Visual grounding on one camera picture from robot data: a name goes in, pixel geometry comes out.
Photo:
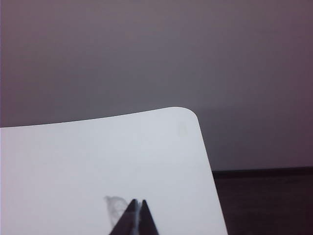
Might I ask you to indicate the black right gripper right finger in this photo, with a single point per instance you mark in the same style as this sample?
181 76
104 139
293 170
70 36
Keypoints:
146 220

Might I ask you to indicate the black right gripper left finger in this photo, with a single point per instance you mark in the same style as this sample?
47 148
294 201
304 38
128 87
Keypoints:
126 220

